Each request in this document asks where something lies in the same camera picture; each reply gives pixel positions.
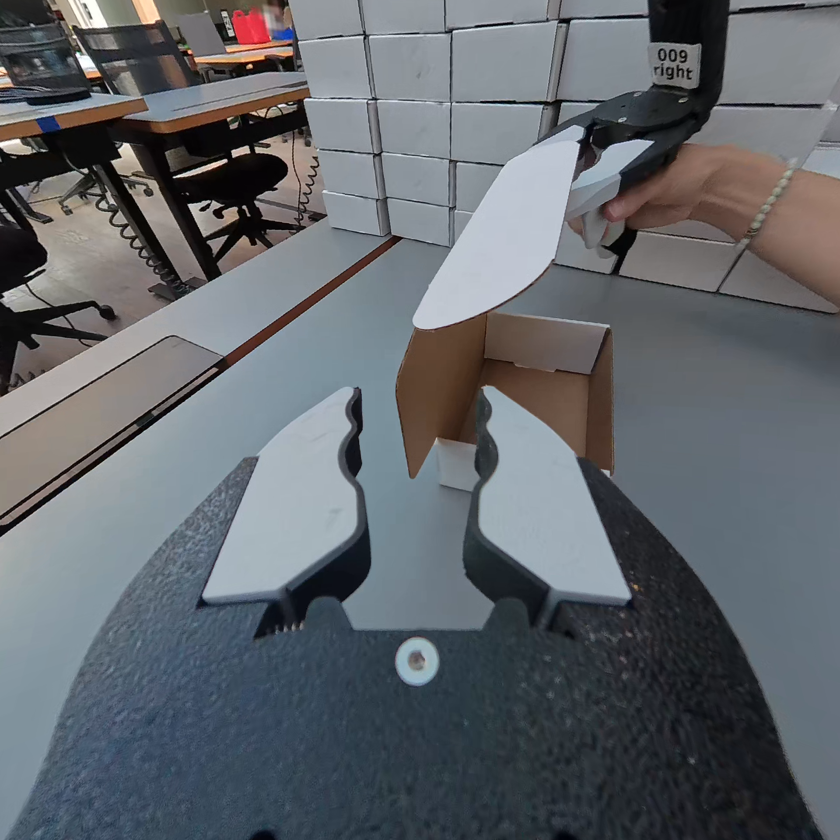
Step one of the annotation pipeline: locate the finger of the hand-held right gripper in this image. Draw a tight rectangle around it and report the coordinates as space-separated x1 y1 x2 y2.
566 136 658 224
537 108 595 151

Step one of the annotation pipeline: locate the pale beaded bracelet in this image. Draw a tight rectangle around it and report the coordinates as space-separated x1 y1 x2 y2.
738 157 802 253

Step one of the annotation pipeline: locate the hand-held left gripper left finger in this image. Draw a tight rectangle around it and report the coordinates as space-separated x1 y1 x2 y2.
200 386 374 608

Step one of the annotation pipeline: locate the desk cable hatch cover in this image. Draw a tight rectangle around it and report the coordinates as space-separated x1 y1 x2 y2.
0 336 225 521

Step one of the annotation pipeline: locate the black coiled cable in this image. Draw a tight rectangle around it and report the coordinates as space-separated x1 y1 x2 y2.
290 141 324 227
97 189 179 280

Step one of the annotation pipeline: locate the stack of white boxes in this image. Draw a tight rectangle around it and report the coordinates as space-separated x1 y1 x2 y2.
289 0 840 315

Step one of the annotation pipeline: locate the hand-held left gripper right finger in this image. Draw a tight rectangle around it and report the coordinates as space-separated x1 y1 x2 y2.
461 386 634 624

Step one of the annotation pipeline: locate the white cardboard box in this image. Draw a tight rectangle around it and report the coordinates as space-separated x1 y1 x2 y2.
395 139 616 493

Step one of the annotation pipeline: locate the person's right hand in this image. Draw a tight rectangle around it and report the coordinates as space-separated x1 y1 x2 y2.
602 143 750 229

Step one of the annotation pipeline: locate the wooden-edged desk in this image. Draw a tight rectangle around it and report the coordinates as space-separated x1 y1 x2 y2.
180 39 296 73

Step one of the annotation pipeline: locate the person's right forearm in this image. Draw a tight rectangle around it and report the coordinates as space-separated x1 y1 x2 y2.
735 147 840 315

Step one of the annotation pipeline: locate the black mesh-back office chair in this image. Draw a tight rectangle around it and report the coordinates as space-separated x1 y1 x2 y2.
71 23 203 89

